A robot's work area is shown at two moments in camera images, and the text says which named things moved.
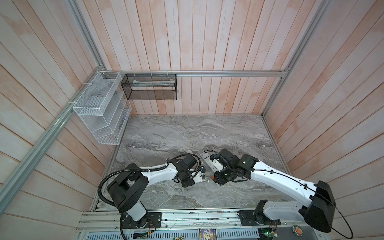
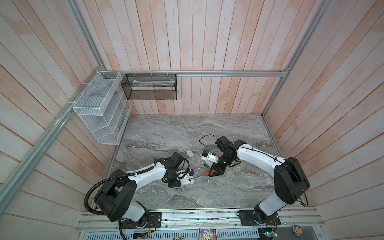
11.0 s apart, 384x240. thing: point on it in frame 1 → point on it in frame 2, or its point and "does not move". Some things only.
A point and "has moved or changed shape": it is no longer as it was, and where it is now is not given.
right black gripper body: x=223 y=174 → x=222 y=162
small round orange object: x=297 y=230 does not move
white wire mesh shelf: x=104 y=107 does not move
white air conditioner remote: x=199 y=178 has moved or changed shape
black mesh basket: x=150 y=86 does not move
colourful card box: x=207 y=234 does not move
